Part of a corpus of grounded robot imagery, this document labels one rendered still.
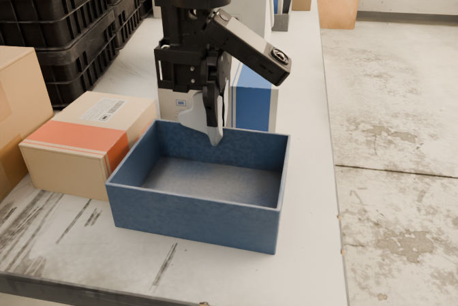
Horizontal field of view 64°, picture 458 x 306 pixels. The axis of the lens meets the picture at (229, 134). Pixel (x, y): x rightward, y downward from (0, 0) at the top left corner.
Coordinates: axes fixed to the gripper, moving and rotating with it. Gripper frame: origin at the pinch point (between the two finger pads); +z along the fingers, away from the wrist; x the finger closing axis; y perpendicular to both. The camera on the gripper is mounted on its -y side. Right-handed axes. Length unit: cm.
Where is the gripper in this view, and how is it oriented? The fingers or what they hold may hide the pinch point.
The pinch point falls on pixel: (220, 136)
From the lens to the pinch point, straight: 52.6
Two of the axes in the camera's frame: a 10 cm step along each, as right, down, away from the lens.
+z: 0.0, 8.4, 5.5
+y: -9.8, -1.2, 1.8
